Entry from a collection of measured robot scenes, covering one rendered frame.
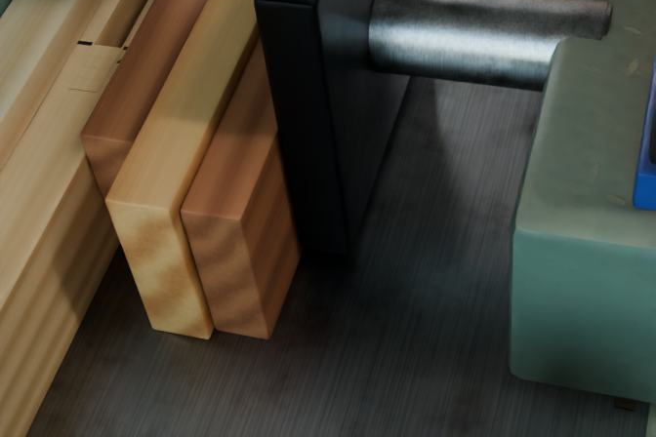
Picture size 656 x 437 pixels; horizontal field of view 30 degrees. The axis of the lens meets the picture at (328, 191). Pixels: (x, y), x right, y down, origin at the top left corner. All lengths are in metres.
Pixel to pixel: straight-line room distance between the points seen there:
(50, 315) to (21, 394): 0.02
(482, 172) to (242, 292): 0.09
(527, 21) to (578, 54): 0.02
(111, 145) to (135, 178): 0.03
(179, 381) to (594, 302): 0.11
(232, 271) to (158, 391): 0.04
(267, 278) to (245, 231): 0.03
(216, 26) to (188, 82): 0.02
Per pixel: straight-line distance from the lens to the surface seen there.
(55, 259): 0.32
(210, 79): 0.31
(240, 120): 0.31
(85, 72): 0.35
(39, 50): 0.35
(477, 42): 0.31
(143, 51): 0.34
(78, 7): 0.36
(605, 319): 0.29
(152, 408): 0.32
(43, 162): 0.33
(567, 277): 0.28
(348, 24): 0.30
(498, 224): 0.35
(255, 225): 0.30
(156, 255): 0.30
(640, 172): 0.26
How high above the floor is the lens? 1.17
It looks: 49 degrees down
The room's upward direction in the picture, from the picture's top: 9 degrees counter-clockwise
